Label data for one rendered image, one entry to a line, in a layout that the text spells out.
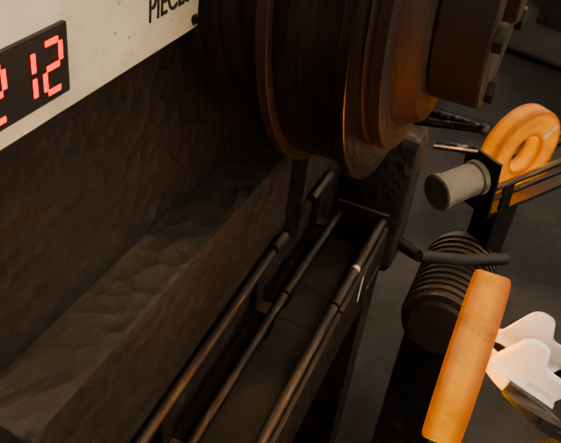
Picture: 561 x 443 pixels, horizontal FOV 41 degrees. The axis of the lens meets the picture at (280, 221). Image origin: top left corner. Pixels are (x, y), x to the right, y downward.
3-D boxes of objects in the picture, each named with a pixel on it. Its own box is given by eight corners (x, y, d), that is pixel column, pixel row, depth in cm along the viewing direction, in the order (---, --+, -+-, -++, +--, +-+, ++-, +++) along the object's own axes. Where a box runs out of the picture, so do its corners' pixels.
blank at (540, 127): (486, 200, 130) (500, 210, 128) (467, 148, 118) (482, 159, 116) (550, 141, 130) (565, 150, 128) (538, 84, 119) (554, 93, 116)
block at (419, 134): (323, 253, 119) (348, 120, 104) (339, 228, 125) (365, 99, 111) (386, 276, 116) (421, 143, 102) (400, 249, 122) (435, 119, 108)
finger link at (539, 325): (500, 275, 64) (595, 332, 63) (465, 316, 68) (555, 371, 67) (493, 297, 62) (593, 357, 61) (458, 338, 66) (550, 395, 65)
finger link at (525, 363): (493, 297, 62) (593, 357, 61) (458, 338, 66) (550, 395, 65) (486, 321, 59) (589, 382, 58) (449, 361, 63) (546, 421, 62)
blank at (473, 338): (442, 359, 56) (486, 375, 55) (485, 235, 67) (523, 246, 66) (410, 468, 67) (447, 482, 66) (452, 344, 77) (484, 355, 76)
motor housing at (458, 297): (349, 484, 150) (405, 286, 118) (381, 408, 167) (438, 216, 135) (411, 511, 146) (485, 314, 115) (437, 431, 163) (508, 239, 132)
